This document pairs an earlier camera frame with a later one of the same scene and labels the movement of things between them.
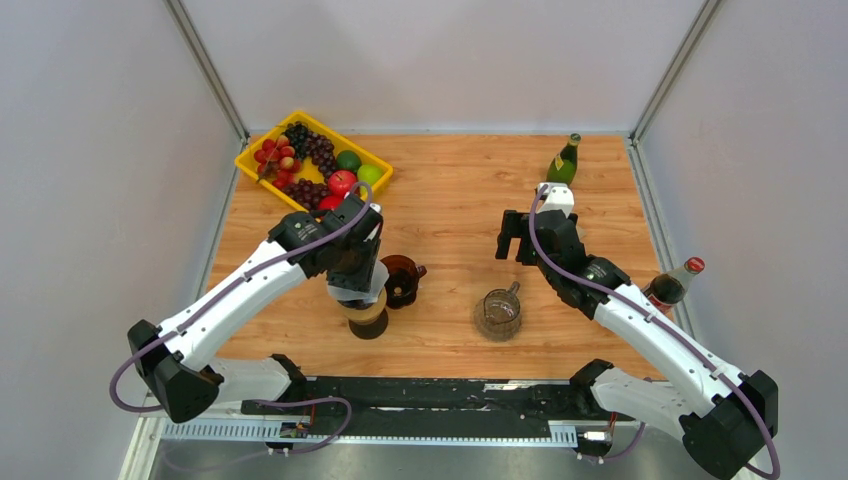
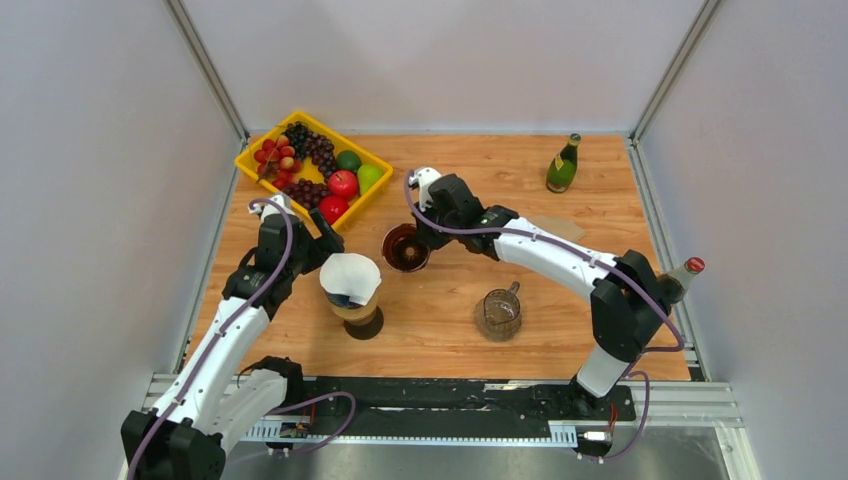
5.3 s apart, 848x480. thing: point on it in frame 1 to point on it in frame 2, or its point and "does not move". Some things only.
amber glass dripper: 402,283 to 402,249
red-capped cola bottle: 667,289 does not move
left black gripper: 363,279 to 323,246
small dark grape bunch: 306,192 does not move
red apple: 340,182 does not move
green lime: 348,160 does not move
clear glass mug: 497,315 does not move
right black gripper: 514,226 to 431,239
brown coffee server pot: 371,330 does not move
